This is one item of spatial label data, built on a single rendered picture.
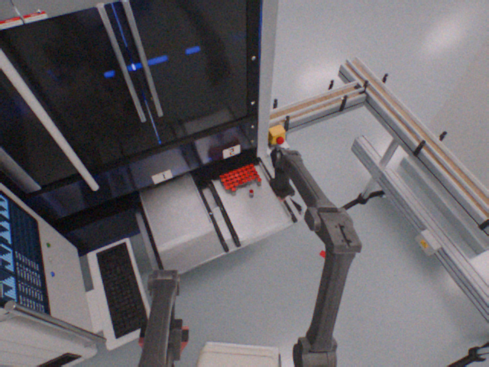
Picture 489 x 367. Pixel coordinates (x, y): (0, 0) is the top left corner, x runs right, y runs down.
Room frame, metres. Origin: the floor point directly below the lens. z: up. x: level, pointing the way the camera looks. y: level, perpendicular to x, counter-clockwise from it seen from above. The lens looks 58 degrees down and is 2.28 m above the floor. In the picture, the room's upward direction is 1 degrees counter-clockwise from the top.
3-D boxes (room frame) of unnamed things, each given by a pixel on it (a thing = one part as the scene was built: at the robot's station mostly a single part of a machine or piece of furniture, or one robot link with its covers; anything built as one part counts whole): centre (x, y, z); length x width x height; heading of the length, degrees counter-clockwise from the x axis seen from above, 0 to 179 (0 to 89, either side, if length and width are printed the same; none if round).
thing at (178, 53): (0.96, 0.15, 1.50); 0.43 x 0.01 x 0.59; 114
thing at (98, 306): (0.38, 0.60, 0.79); 0.45 x 0.28 x 0.03; 24
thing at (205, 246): (0.76, 0.16, 0.87); 0.70 x 0.48 x 0.02; 114
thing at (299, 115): (1.36, -0.35, 0.92); 0.69 x 0.16 x 0.16; 114
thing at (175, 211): (0.76, 0.34, 0.90); 0.34 x 0.26 x 0.04; 24
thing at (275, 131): (1.11, -0.15, 0.99); 0.08 x 0.07 x 0.07; 24
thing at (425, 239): (0.73, -1.02, 0.50); 0.12 x 0.05 x 0.09; 24
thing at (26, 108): (0.77, 0.56, 1.50); 0.47 x 0.01 x 0.59; 114
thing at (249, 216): (0.79, -0.02, 0.90); 0.34 x 0.26 x 0.04; 24
